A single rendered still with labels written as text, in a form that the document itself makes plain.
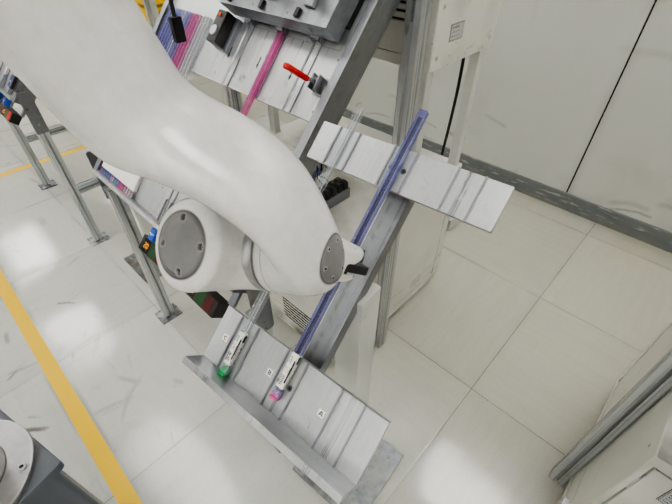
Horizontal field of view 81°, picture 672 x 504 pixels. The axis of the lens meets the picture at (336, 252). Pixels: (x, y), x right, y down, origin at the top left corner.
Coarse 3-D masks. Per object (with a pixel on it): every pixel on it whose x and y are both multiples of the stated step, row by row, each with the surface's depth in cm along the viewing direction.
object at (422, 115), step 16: (416, 128) 61; (400, 160) 61; (384, 176) 62; (384, 192) 61; (368, 208) 62; (368, 224) 61; (352, 240) 62; (336, 288) 62; (320, 304) 62; (320, 320) 62; (304, 336) 62; (304, 352) 63
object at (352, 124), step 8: (360, 112) 66; (352, 120) 66; (352, 128) 66; (344, 136) 66; (344, 144) 66; (336, 152) 66; (328, 160) 67; (336, 160) 66; (328, 168) 67; (320, 176) 67; (328, 176) 67; (320, 184) 67; (264, 296) 67; (256, 304) 67; (264, 304) 68; (256, 312) 67; (248, 320) 67; (248, 328) 67; (224, 368) 67
